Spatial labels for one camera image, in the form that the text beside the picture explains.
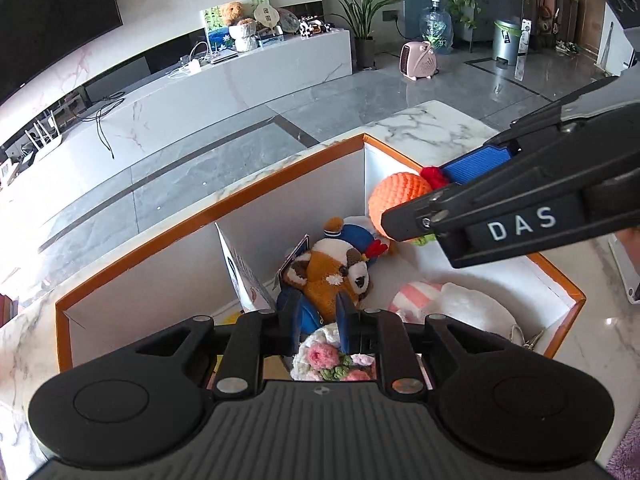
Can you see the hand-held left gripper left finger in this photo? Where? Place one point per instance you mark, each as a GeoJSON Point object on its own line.
{"type": "Point", "coordinates": [289, 325]}

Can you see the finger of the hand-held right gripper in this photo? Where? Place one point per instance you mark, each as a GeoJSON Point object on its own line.
{"type": "Point", "coordinates": [480, 162]}
{"type": "Point", "coordinates": [500, 190]}

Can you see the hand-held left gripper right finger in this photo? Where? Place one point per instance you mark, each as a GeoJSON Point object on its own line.
{"type": "Point", "coordinates": [347, 325]}

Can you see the brown red panda plush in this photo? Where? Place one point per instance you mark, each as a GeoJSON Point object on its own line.
{"type": "Point", "coordinates": [330, 270]}

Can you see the dark printed packet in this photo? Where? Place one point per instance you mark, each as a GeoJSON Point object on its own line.
{"type": "Point", "coordinates": [295, 255]}

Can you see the blue duck plush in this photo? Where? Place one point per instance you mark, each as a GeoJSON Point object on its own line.
{"type": "Point", "coordinates": [357, 235]}

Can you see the orange crochet fruit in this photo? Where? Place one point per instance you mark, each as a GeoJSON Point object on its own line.
{"type": "Point", "coordinates": [395, 195]}

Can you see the pink striped white plush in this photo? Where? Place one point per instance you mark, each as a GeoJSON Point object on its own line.
{"type": "Point", "coordinates": [450, 302]}

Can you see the metal keyring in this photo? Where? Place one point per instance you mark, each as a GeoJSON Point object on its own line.
{"type": "Point", "coordinates": [525, 337]}

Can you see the orange cardboard box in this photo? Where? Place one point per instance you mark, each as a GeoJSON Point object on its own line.
{"type": "Point", "coordinates": [160, 270]}

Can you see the white printed card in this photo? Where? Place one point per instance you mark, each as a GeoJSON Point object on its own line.
{"type": "Point", "coordinates": [242, 270]}

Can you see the pink space heater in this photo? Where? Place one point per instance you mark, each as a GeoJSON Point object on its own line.
{"type": "Point", "coordinates": [419, 62]}

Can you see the silver trash can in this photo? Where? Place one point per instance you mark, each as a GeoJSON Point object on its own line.
{"type": "Point", "coordinates": [506, 42]}

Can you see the white slim box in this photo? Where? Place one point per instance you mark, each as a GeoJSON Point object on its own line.
{"type": "Point", "coordinates": [522, 45]}

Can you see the clear water jug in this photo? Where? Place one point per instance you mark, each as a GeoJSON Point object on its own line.
{"type": "Point", "coordinates": [435, 27]}

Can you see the long leaf potted plant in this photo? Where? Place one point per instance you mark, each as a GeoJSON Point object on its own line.
{"type": "Point", "coordinates": [362, 15]}

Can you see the cow figurines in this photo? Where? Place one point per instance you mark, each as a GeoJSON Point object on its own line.
{"type": "Point", "coordinates": [315, 27]}

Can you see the white marble tv console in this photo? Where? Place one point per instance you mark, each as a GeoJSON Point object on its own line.
{"type": "Point", "coordinates": [200, 100]}

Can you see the white textured pot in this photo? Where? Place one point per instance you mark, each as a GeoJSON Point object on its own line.
{"type": "Point", "coordinates": [245, 36]}

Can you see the brown teddy bear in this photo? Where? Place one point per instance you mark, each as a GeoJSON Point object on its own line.
{"type": "Point", "coordinates": [234, 12]}

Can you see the landscape painting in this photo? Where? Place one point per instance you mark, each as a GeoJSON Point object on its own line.
{"type": "Point", "coordinates": [215, 35]}

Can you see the white router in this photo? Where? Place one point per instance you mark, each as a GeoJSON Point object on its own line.
{"type": "Point", "coordinates": [45, 132]}

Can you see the black television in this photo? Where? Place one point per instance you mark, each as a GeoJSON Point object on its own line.
{"type": "Point", "coordinates": [50, 15]}

